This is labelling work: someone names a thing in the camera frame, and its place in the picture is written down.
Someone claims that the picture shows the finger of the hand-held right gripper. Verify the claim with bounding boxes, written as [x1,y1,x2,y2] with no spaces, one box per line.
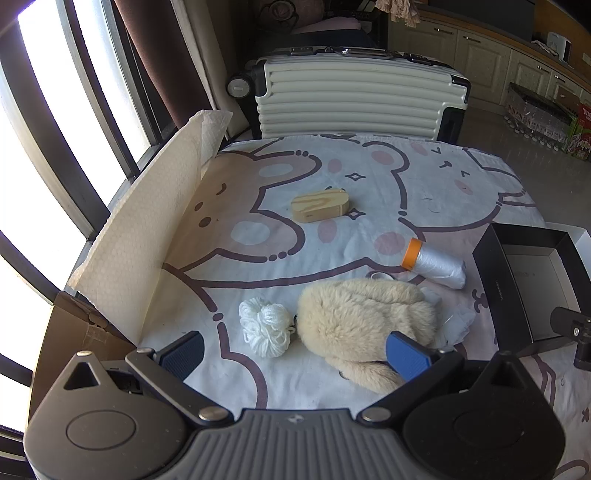
[550,307,591,370]

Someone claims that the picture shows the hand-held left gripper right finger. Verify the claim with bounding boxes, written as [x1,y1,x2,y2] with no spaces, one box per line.
[358,330,532,424]

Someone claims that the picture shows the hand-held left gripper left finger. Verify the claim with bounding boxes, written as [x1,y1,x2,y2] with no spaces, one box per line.
[61,330,234,428]

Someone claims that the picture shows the cream fluffy plush toy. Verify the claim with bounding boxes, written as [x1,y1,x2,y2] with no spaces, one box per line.
[295,278,439,394]

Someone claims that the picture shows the white yarn ball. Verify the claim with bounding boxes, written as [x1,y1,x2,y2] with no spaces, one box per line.
[239,298,293,358]

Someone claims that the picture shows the plastic film roll orange tape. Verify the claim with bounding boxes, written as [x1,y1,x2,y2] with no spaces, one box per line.
[401,237,467,291]

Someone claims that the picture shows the black cardboard box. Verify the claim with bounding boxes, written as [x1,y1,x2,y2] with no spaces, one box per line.
[472,223,585,356]

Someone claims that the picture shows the oval wooden box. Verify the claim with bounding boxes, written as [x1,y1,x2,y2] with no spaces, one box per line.
[291,187,350,224]

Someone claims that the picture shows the white plastic bag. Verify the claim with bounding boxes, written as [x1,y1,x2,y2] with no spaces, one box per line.
[418,286,476,347]

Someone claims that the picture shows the white cardboard box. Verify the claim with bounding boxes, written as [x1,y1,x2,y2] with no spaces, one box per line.
[546,222,591,319]

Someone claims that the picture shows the white paper towel sheet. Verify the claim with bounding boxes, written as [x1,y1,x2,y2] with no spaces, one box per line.
[67,110,234,349]

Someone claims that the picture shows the bear printed blanket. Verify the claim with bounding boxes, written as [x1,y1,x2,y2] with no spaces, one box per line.
[136,132,591,480]

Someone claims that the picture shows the green printed carton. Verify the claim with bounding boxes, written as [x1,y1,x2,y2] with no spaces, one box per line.
[566,117,591,162]

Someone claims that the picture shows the white ribbed suitcase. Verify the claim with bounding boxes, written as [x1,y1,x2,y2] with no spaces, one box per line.
[226,46,472,141]

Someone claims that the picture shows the white countertop appliance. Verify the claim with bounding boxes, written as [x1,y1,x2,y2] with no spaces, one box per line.
[545,31,573,61]

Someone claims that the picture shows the cream kitchen cabinets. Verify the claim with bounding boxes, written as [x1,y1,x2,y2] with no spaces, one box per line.
[388,9,591,121]

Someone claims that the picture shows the dark brown curtain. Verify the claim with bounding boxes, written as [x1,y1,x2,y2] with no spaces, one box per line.
[113,0,222,134]

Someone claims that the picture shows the dark seat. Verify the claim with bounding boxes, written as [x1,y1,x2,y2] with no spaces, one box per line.
[291,16,389,49]

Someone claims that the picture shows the dark window frame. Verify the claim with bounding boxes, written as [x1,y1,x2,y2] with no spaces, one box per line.
[0,0,167,453]

